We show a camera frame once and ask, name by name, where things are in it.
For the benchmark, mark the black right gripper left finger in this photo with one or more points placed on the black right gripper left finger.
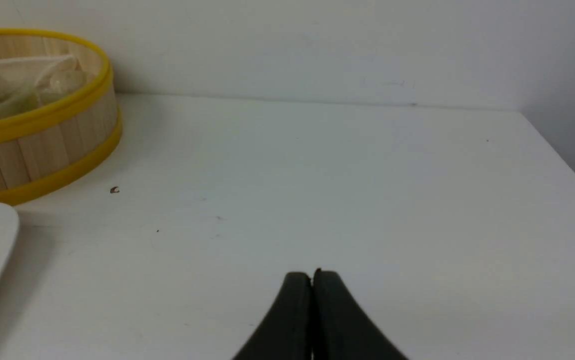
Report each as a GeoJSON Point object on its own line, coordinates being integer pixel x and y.
{"type": "Point", "coordinates": [284, 332]}

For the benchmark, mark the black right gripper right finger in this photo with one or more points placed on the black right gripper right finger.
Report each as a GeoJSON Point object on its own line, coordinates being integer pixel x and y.
{"type": "Point", "coordinates": [341, 329]}

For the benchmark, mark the pale steamed dumpling back right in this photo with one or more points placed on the pale steamed dumpling back right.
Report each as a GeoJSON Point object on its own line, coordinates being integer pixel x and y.
{"type": "Point", "coordinates": [68, 81]}

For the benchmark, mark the yellow rimmed bamboo steamer basket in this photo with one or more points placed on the yellow rimmed bamboo steamer basket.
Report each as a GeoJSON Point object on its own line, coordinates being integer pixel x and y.
{"type": "Point", "coordinates": [50, 147]}

